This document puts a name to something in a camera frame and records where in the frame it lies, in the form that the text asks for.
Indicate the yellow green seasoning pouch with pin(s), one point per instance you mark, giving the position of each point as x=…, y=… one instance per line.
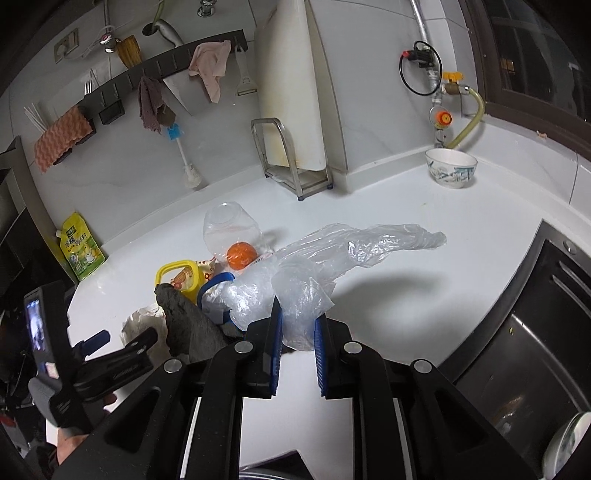
x=79, y=247

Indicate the orange ball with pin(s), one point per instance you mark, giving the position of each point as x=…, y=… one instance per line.
x=240, y=255

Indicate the black oven front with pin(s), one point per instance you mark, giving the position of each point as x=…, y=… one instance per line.
x=30, y=254

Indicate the blue bottle brush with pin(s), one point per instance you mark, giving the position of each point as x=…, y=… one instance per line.
x=192, y=178

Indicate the dark window frame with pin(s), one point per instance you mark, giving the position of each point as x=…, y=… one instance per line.
x=533, y=65

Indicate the person's left hand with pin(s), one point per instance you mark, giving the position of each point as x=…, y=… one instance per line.
x=73, y=418

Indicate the white printed paper wrapper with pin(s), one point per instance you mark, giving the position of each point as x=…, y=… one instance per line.
x=151, y=316

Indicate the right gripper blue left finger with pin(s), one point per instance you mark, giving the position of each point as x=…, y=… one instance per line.
x=276, y=318

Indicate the brown hanging rag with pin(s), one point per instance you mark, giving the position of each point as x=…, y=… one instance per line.
x=154, y=112

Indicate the gas valve with pipe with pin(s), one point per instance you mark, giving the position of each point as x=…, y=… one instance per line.
x=424, y=56

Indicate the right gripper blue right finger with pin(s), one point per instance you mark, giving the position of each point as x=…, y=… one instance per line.
x=320, y=362

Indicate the black kitchen sink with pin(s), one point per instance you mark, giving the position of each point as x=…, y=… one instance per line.
x=526, y=366

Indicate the white cutting board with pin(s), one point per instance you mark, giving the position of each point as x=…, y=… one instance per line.
x=285, y=73

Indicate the black wall hook rail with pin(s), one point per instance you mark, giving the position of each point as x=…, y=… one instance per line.
x=106, y=102

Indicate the hanging vegetable peeler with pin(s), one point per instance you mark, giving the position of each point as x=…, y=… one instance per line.
x=246, y=85

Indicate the pink hanging cloth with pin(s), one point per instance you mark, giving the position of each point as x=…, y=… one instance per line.
x=208, y=62

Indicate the clear plastic cup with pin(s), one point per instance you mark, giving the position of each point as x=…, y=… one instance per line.
x=228, y=223

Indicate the white bowl in sink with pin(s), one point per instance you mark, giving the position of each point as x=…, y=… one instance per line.
x=564, y=443

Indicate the steel cutting board rack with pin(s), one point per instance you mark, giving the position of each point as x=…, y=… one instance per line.
x=302, y=183

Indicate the orange wavy sponge cloth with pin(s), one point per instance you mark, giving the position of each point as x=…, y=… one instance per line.
x=67, y=131

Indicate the clear plastic bag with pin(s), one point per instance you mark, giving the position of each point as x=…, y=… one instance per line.
x=303, y=274

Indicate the dark grey rag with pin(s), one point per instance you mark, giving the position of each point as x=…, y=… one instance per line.
x=191, y=335

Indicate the patterned ceramic bowl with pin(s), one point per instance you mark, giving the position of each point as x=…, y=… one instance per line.
x=451, y=168

